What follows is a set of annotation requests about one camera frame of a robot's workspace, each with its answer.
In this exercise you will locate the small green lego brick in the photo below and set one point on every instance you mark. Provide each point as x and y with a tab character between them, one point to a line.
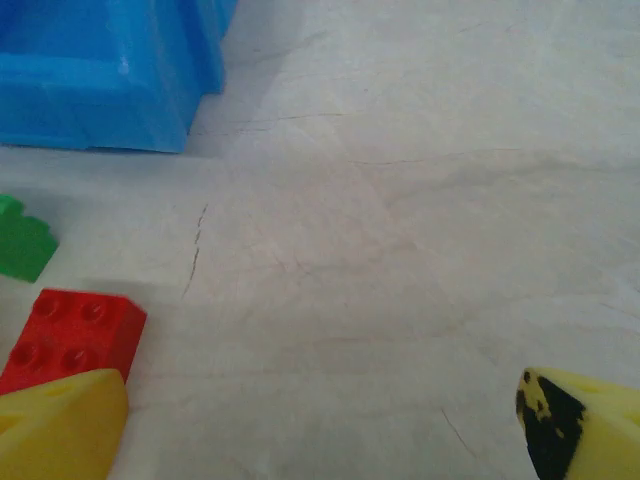
22	245

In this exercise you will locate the red lego brick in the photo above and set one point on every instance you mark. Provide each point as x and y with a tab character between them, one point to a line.
75	330

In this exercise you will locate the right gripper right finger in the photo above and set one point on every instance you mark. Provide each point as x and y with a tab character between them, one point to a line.
600	440

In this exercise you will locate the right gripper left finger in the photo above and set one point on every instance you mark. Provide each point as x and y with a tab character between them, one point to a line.
55	435

